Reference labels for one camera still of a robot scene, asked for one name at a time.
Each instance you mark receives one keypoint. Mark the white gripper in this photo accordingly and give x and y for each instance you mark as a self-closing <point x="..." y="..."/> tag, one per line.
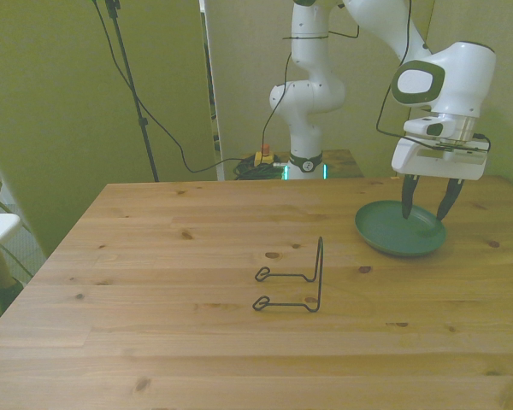
<point x="436" y="164"/>

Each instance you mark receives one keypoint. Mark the green round plate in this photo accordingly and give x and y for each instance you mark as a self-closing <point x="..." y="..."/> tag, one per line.
<point x="393" y="237"/>

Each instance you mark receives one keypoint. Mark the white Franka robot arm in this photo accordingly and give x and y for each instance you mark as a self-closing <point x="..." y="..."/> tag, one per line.
<point x="312" y="98"/>

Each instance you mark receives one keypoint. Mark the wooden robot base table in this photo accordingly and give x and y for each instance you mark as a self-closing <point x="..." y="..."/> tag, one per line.
<point x="346" y="164"/>

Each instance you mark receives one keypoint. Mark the yellow emergency stop button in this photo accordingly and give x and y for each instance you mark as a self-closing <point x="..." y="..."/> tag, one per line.
<point x="263" y="157"/>

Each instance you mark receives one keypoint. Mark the black tripod pole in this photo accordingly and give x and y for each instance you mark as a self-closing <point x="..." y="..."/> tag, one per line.
<point x="142" y="121"/>

